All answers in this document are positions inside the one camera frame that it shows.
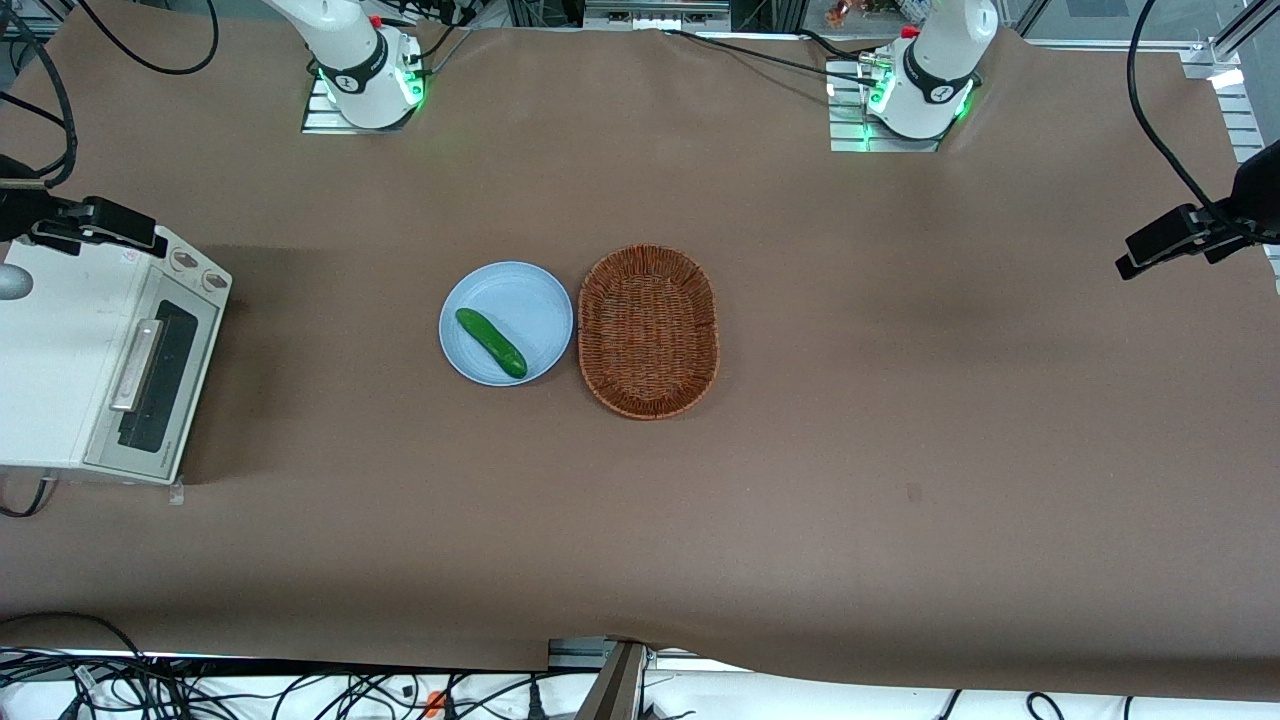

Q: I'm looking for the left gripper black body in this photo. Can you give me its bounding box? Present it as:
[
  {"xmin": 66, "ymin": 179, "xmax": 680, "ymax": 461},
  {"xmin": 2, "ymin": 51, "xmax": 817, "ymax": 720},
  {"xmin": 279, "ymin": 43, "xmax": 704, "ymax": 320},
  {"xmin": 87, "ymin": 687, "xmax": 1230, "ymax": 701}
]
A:
[{"xmin": 1229, "ymin": 140, "xmax": 1280, "ymax": 247}]

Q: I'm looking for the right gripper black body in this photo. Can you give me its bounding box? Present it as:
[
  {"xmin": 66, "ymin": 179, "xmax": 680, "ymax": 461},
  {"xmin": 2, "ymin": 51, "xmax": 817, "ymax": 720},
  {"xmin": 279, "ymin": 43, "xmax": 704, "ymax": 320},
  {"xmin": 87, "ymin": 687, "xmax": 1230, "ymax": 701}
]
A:
[{"xmin": 0, "ymin": 155, "xmax": 51, "ymax": 244}]

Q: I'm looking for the white toaster oven body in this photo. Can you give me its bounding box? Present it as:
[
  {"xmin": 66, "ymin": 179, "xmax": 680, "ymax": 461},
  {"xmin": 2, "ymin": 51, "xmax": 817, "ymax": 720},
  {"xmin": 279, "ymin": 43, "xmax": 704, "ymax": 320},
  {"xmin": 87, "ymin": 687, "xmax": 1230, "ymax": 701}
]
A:
[{"xmin": 0, "ymin": 225, "xmax": 234, "ymax": 487}]

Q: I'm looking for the brown paper table cover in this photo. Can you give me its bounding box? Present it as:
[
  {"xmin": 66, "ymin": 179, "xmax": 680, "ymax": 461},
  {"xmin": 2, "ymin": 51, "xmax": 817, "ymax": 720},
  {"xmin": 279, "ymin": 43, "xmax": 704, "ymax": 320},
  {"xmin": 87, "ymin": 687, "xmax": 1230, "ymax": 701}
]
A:
[{"xmin": 0, "ymin": 18, "xmax": 1280, "ymax": 701}]

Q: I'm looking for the green cucumber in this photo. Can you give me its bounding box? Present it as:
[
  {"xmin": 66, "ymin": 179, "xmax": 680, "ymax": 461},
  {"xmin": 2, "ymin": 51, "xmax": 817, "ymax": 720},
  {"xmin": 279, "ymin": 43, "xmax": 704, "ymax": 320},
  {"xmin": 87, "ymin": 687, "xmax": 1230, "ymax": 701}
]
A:
[{"xmin": 455, "ymin": 307, "xmax": 529, "ymax": 380}]

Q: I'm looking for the light blue round plate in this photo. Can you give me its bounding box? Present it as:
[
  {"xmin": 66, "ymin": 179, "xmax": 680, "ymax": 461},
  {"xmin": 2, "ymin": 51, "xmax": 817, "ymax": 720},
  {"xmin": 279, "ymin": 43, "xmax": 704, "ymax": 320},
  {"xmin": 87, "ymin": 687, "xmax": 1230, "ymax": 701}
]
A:
[{"xmin": 438, "ymin": 261, "xmax": 575, "ymax": 388}]

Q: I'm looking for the brown oval wicker basket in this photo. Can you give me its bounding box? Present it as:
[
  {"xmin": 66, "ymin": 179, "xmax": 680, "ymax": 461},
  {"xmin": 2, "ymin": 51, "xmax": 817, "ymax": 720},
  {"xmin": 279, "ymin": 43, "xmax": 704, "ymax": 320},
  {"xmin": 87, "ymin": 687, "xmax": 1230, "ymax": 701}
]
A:
[{"xmin": 577, "ymin": 243, "xmax": 721, "ymax": 421}]

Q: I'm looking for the grey equipment box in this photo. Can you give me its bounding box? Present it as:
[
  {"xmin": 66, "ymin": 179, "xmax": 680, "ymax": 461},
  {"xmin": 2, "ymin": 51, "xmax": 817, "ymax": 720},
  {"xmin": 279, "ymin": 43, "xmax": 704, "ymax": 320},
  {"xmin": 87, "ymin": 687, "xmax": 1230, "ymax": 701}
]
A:
[{"xmin": 583, "ymin": 0, "xmax": 732, "ymax": 30}]

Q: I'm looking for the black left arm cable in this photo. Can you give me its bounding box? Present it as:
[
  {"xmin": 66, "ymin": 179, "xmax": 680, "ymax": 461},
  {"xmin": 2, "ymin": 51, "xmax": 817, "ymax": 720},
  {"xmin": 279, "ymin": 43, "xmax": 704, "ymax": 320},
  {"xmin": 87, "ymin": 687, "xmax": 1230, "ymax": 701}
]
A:
[{"xmin": 1127, "ymin": 0, "xmax": 1229, "ymax": 223}]

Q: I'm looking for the black oven power cable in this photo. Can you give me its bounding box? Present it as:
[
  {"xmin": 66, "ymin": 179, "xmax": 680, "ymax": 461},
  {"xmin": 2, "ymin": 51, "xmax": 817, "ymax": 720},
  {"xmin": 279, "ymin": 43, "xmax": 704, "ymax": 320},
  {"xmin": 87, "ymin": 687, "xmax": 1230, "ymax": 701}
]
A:
[{"xmin": 0, "ymin": 476, "xmax": 53, "ymax": 519}]

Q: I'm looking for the black base cable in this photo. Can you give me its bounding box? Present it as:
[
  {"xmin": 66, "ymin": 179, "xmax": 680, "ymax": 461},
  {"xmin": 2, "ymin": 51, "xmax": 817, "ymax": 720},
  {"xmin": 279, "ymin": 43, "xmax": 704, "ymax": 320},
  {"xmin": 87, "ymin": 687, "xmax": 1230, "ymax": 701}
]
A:
[
  {"xmin": 797, "ymin": 28, "xmax": 873, "ymax": 63},
  {"xmin": 664, "ymin": 28, "xmax": 883, "ymax": 89}
]

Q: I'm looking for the black floor cable arc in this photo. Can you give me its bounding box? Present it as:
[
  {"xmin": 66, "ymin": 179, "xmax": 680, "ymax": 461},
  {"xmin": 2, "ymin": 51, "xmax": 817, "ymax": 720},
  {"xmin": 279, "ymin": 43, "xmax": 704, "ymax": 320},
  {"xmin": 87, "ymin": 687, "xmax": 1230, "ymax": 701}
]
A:
[{"xmin": 0, "ymin": 611, "xmax": 151, "ymax": 691}]

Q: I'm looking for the aluminium camera mount post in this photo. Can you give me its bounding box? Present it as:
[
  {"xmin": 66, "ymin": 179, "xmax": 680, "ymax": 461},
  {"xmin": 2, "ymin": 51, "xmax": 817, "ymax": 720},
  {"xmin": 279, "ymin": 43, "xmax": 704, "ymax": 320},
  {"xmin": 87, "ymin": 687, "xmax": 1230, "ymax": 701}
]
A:
[{"xmin": 548, "ymin": 637, "xmax": 653, "ymax": 720}]

